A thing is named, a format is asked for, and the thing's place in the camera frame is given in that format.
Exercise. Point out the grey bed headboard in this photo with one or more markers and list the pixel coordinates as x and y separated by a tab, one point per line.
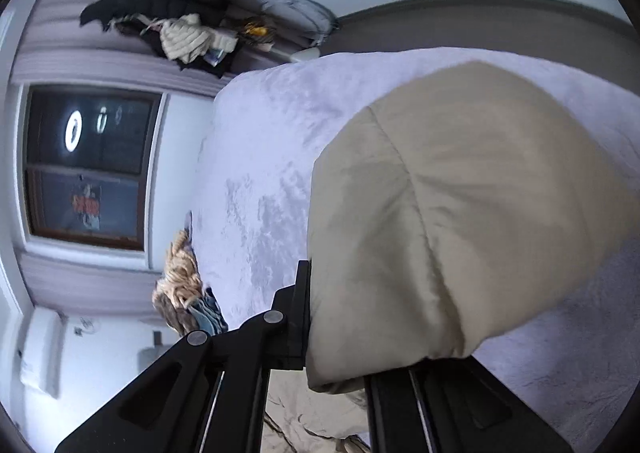
450	18

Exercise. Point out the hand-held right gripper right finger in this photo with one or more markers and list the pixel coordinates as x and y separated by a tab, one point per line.
400	408

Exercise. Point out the white air conditioner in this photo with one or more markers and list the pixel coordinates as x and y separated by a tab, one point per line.
42	348

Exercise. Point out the cream puffer jacket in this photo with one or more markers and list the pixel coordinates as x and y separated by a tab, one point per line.
185	38

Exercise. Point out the wall socket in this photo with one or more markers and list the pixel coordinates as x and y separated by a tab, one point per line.
80	329

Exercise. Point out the dark framed window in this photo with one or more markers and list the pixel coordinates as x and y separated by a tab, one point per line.
100	158

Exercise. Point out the beige puffer jacket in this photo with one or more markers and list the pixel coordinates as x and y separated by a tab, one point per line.
450	208

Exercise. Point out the lavender plush blanket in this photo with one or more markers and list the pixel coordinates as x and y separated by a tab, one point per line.
280	143

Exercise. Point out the tan knit sweater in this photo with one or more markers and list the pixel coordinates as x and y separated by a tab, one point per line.
177	278

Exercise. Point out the blue jeans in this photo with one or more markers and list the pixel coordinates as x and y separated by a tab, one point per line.
210	313

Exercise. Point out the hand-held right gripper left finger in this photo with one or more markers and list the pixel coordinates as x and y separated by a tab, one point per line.
295	328

